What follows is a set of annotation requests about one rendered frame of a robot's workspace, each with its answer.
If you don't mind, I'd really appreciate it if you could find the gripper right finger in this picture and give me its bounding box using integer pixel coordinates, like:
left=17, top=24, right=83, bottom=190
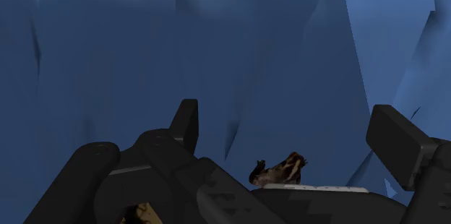
left=365, top=104, right=451, bottom=224

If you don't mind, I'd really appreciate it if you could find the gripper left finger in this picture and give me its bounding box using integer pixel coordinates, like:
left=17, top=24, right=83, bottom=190
left=22, top=98, right=287, bottom=224

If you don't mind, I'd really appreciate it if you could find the tan brown patterned object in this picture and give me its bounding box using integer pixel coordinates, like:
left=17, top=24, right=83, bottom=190
left=119, top=202, right=163, bottom=224

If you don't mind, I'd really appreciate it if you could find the dark brown animal figure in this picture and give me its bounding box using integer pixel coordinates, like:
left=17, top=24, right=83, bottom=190
left=248, top=151, right=308, bottom=187

